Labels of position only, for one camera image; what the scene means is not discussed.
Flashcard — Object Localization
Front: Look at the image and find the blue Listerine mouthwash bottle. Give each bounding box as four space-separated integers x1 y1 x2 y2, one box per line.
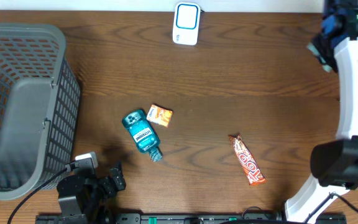
122 110 162 162

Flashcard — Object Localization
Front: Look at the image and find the small orange tissue pack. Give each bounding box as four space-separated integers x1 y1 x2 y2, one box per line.
146 105 173 128

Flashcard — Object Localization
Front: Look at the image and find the orange chocolate bar wrapper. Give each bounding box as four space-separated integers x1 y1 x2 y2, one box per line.
229 134 266 185

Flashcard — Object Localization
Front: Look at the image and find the pale green snack packet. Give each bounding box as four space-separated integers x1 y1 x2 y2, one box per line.
307 42 332 73

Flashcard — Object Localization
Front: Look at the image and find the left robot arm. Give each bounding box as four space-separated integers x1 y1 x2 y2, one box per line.
57 158 126 223

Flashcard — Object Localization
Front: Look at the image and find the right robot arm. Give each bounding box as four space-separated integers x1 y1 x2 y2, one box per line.
280 0 358 223

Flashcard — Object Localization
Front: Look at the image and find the white barcode scanner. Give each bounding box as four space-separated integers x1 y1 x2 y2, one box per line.
172 2 201 45

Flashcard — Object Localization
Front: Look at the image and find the grey plastic mesh basket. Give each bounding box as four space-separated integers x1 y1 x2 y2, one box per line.
0 23 81 200

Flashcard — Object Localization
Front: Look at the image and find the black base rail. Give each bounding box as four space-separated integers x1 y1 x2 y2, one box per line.
35 212 347 224

